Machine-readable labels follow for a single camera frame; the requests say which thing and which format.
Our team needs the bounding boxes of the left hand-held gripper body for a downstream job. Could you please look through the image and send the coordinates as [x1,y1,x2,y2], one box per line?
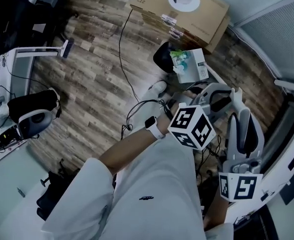
[167,91,217,151]

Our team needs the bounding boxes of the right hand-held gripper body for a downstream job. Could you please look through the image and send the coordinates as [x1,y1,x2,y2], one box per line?
[218,157,264,204]

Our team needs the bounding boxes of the white dustpan with long handle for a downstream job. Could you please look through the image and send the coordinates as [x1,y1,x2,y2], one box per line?
[170,48,251,145]

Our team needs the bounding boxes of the white paper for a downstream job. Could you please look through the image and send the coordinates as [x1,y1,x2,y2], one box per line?
[172,63,186,74]

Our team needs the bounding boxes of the green paper scrap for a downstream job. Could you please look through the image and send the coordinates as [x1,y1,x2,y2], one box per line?
[170,49,187,60]

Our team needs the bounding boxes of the black waste bin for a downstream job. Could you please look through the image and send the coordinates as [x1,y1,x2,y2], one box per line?
[153,41,177,74]

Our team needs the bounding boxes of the person's right forearm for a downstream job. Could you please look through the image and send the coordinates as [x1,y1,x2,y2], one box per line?
[203,191,229,231]

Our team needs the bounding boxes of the person's left forearm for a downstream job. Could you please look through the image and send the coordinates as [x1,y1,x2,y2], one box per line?
[99,127,160,177]

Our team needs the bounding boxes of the person's left hand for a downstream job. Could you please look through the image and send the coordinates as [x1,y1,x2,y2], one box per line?
[158,105,175,136]

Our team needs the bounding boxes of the white smartwatch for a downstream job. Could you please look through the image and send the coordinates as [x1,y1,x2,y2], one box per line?
[144,116,166,140]

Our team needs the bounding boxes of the person's left white shoe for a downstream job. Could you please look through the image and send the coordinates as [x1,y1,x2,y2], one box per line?
[148,80,168,101]

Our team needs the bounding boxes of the person's light grey trousers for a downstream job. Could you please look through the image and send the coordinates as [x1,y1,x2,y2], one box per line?
[131,91,167,140]

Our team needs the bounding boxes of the white desk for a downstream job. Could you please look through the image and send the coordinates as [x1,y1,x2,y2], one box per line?
[259,77,294,210]
[0,46,62,165]

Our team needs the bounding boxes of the person's light grey shirt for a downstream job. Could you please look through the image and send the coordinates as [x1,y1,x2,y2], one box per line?
[41,133,234,240]

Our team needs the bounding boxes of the white broom dark bristles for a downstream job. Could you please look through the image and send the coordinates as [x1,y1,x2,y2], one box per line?
[34,37,75,59]

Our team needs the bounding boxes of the grey white chair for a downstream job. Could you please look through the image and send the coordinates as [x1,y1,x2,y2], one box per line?
[18,108,54,140]

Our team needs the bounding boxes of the black office chair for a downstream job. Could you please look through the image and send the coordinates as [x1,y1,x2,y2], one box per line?
[0,0,71,55]

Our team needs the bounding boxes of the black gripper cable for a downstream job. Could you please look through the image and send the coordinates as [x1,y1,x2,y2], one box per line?
[121,98,174,141]

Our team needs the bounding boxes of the black floor cable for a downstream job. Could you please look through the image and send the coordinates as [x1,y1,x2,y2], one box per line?
[118,8,140,103]

